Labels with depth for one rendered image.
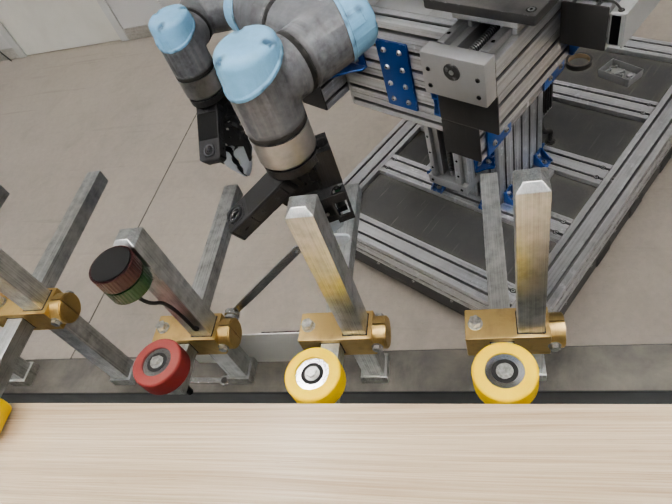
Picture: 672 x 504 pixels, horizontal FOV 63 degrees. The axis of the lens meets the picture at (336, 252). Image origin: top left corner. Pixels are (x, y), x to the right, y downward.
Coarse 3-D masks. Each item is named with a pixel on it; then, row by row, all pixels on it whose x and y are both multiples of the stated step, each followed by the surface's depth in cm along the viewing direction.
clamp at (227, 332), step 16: (160, 320) 92; (176, 320) 91; (224, 320) 89; (160, 336) 90; (176, 336) 89; (192, 336) 88; (208, 336) 87; (224, 336) 87; (240, 336) 91; (208, 352) 90; (224, 352) 90
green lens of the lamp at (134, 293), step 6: (144, 270) 70; (144, 276) 70; (150, 276) 71; (138, 282) 69; (144, 282) 70; (150, 282) 71; (132, 288) 68; (138, 288) 69; (144, 288) 70; (108, 294) 69; (114, 294) 68; (120, 294) 68; (126, 294) 68; (132, 294) 69; (138, 294) 69; (114, 300) 69; (120, 300) 69; (126, 300) 69; (132, 300) 69
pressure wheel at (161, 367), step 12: (144, 348) 84; (156, 348) 84; (168, 348) 83; (180, 348) 83; (144, 360) 83; (156, 360) 82; (168, 360) 82; (180, 360) 82; (144, 372) 82; (156, 372) 81; (168, 372) 80; (180, 372) 82; (144, 384) 80; (156, 384) 80; (168, 384) 81; (180, 384) 82
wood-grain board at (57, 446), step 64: (0, 448) 81; (64, 448) 78; (128, 448) 75; (192, 448) 73; (256, 448) 70; (320, 448) 68; (384, 448) 66; (448, 448) 64; (512, 448) 62; (576, 448) 60; (640, 448) 59
